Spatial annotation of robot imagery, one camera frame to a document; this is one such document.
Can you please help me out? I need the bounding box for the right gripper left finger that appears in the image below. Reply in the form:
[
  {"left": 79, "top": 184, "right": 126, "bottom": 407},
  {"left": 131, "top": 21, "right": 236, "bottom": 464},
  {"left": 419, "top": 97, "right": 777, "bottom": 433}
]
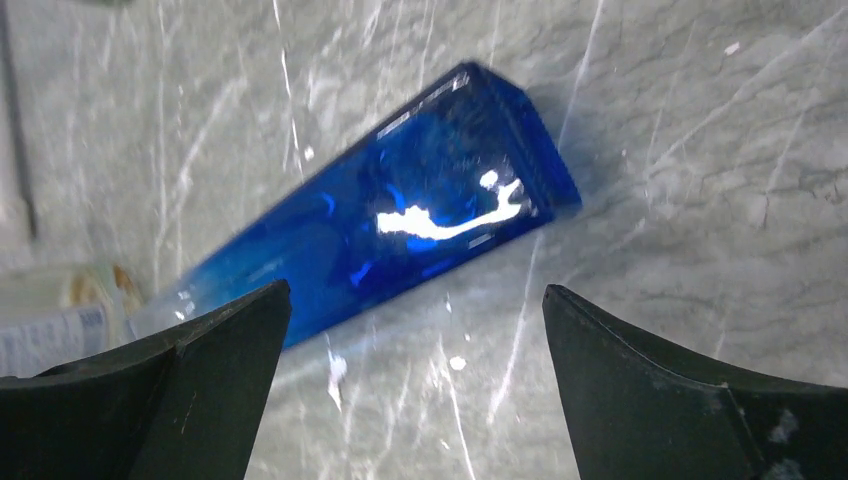
[{"left": 1, "top": 280, "right": 291, "bottom": 479}]

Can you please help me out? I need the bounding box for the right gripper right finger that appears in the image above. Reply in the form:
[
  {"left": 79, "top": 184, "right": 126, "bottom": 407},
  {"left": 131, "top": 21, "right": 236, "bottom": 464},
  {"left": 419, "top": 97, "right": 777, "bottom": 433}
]
[{"left": 543, "top": 284, "right": 847, "bottom": 479}]

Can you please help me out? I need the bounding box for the clear stoppered glass bottle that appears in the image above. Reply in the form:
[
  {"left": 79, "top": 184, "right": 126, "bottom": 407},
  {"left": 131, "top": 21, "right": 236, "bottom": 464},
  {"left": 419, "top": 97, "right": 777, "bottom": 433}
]
[{"left": 129, "top": 61, "right": 582, "bottom": 346}]

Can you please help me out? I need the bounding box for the clear lying bottle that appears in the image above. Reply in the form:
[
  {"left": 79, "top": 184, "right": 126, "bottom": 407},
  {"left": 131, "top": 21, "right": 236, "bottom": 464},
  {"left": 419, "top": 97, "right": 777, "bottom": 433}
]
[{"left": 1, "top": 262, "right": 143, "bottom": 378}]

